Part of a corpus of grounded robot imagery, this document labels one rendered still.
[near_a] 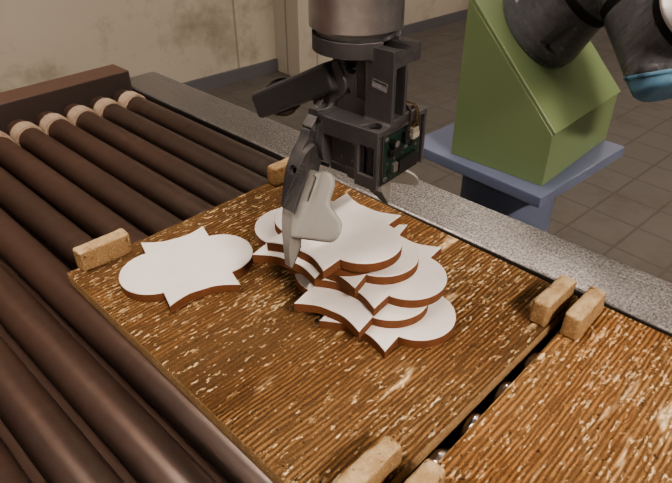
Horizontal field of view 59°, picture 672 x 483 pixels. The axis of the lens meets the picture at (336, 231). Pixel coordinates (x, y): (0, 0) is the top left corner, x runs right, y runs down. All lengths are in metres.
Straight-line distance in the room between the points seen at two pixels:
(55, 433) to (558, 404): 0.41
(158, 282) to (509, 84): 0.60
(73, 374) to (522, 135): 0.70
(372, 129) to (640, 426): 0.32
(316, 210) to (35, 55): 3.03
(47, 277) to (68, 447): 0.25
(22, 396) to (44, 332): 0.08
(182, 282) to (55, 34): 2.92
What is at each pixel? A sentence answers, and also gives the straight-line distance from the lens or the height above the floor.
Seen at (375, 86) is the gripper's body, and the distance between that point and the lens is 0.48.
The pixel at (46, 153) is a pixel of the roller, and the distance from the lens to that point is 1.05.
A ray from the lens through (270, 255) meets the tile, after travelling 0.58.
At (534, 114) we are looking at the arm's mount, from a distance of 0.96.
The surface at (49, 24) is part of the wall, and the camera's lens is 3.47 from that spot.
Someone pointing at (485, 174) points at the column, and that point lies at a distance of 1.00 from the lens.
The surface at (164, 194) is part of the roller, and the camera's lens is 0.86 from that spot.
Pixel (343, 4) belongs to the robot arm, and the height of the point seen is 1.23.
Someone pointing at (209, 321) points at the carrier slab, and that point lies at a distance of 0.60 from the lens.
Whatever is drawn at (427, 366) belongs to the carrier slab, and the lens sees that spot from 0.55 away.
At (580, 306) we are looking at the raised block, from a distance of 0.60.
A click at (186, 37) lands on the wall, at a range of 3.80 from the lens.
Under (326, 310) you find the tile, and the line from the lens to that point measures 0.57.
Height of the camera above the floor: 1.33
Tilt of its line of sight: 33 degrees down
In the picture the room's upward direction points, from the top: straight up
